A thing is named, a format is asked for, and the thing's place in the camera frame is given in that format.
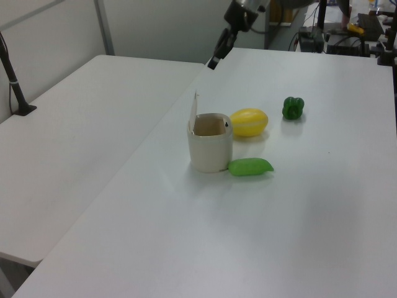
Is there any black pole stand with base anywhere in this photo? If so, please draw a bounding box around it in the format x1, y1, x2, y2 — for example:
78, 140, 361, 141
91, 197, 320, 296
0, 30, 37, 117

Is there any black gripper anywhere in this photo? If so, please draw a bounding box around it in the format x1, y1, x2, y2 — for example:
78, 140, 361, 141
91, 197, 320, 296
207, 0, 261, 70

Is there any beige desktop garbage bin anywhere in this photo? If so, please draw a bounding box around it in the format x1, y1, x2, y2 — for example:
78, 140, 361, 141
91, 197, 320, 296
187, 113, 234, 174

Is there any black camera stand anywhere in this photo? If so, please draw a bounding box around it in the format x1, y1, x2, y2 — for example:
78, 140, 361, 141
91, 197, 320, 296
377, 27, 397, 66

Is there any beige garbage bin lid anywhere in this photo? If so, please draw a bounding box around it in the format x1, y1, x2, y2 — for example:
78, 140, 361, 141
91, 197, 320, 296
189, 90, 200, 131

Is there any green toy bell pepper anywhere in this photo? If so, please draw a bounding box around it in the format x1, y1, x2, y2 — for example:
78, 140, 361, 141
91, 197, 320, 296
282, 96, 306, 121

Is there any black equipment case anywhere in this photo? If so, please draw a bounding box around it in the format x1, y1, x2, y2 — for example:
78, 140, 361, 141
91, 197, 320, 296
325, 32, 370, 56

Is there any black electronics box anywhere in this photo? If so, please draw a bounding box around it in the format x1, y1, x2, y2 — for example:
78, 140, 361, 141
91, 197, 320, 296
298, 26, 325, 53

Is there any light green toy pea pod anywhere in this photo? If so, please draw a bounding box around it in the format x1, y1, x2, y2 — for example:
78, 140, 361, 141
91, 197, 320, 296
228, 157, 275, 178

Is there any yellow striped toy melon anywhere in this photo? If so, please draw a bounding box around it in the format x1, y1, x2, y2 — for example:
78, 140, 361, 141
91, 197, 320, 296
230, 107, 269, 138

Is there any thin black upright pole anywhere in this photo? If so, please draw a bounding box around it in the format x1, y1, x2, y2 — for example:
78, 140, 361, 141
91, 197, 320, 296
316, 0, 327, 32

